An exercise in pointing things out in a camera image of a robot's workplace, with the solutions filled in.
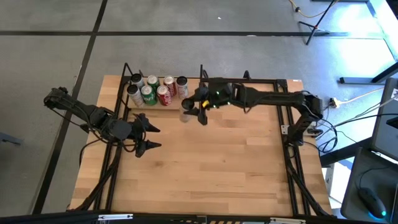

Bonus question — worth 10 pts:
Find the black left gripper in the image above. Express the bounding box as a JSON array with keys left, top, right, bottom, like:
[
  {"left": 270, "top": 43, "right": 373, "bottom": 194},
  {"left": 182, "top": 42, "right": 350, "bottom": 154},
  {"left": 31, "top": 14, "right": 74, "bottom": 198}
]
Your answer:
[{"left": 126, "top": 113, "right": 163, "bottom": 158}]

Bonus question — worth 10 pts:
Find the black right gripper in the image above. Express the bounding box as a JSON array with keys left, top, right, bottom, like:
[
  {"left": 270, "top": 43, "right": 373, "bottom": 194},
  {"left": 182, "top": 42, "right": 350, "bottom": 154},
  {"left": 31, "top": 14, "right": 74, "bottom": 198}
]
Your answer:
[{"left": 188, "top": 77, "right": 234, "bottom": 126}]

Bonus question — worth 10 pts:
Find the white slim can black top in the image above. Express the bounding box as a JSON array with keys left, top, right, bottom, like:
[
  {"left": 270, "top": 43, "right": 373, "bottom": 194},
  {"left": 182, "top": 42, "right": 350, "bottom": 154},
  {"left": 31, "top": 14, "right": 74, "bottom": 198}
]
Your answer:
[
  {"left": 130, "top": 73, "right": 146, "bottom": 90},
  {"left": 175, "top": 76, "right": 190, "bottom": 100},
  {"left": 126, "top": 84, "right": 146, "bottom": 109},
  {"left": 179, "top": 98, "right": 196, "bottom": 124}
]

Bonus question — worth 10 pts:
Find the red cola can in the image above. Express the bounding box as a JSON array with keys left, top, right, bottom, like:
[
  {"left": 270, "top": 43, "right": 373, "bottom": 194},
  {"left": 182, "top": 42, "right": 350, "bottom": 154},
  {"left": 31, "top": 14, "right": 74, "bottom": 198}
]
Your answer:
[
  {"left": 156, "top": 85, "right": 173, "bottom": 106},
  {"left": 163, "top": 75, "right": 178, "bottom": 96}
]

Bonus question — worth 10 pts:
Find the green lemon-lime soda can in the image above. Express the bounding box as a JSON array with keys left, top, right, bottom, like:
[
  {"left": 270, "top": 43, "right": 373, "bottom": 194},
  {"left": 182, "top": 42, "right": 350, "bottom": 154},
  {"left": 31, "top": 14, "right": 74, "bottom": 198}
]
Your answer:
[
  {"left": 141, "top": 85, "right": 158, "bottom": 106},
  {"left": 146, "top": 74, "right": 161, "bottom": 90}
]

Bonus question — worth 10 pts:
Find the wooden shelf board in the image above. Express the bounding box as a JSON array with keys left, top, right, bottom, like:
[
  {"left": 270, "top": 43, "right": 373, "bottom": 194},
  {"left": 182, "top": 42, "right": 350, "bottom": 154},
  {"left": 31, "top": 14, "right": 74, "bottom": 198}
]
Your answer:
[{"left": 127, "top": 77, "right": 201, "bottom": 111}]

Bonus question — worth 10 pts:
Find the black tripod stand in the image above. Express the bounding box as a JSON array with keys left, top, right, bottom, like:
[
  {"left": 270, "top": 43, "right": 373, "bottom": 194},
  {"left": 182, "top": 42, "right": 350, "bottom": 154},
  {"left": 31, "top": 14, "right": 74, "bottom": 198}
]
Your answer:
[{"left": 297, "top": 0, "right": 340, "bottom": 46}]

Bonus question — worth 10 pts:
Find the grey chair base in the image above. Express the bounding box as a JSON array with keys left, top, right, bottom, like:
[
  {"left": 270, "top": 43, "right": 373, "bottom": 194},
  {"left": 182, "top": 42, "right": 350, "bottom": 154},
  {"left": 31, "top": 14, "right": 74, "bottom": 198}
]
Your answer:
[{"left": 0, "top": 133, "right": 24, "bottom": 147}]

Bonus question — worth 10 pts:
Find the black desk leg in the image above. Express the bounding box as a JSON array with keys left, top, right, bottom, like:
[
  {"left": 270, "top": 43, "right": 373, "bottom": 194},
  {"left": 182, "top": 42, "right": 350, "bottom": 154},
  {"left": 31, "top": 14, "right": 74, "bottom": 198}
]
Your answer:
[{"left": 339, "top": 62, "right": 398, "bottom": 85}]

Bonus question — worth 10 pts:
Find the white box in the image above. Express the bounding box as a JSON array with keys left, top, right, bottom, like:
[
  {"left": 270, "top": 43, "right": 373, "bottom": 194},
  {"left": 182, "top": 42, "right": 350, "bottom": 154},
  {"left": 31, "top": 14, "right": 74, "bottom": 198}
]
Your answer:
[{"left": 323, "top": 161, "right": 354, "bottom": 205}]

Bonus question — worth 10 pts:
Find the dark grey desk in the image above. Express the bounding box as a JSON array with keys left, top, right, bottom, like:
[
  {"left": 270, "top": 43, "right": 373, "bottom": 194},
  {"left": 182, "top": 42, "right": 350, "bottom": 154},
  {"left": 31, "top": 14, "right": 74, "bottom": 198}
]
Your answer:
[{"left": 340, "top": 147, "right": 398, "bottom": 223}]

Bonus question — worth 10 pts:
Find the grey monitor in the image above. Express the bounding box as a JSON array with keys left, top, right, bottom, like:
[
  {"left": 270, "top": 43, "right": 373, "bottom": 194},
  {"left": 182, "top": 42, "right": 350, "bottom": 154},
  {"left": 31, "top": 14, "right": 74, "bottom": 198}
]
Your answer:
[{"left": 371, "top": 77, "right": 398, "bottom": 162}]

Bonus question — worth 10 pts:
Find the black computer mouse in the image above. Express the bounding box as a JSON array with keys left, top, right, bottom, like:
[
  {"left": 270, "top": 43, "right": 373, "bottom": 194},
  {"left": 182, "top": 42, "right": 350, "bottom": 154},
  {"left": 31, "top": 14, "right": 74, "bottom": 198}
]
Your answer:
[{"left": 357, "top": 186, "right": 387, "bottom": 220}]

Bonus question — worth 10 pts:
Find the black aluminium rig frame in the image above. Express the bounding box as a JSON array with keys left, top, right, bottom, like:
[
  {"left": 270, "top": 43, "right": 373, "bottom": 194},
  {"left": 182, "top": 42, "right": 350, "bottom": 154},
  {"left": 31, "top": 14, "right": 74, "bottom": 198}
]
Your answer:
[{"left": 67, "top": 70, "right": 338, "bottom": 224}]

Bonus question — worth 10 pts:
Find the silver metal bracket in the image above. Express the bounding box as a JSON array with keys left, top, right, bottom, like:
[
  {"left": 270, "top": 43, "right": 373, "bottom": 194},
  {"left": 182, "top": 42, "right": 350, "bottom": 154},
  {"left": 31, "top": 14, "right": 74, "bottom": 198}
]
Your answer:
[
  {"left": 98, "top": 213, "right": 134, "bottom": 221},
  {"left": 269, "top": 217, "right": 307, "bottom": 224}
]

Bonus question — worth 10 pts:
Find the black cable bundle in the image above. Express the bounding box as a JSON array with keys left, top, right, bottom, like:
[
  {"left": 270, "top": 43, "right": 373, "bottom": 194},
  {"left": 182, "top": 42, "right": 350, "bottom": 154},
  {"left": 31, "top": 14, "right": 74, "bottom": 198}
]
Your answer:
[{"left": 309, "top": 105, "right": 398, "bottom": 153}]

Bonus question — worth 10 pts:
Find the yellow power cable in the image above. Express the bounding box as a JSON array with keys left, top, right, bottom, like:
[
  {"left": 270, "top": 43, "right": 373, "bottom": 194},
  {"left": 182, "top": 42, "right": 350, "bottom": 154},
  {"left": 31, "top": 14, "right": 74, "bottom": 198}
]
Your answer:
[{"left": 287, "top": 0, "right": 336, "bottom": 19}]

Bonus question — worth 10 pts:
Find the white cable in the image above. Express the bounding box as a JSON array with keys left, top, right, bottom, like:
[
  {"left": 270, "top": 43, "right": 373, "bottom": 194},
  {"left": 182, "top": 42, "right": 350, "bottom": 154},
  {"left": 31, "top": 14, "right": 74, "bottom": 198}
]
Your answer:
[{"left": 338, "top": 86, "right": 386, "bottom": 105}]

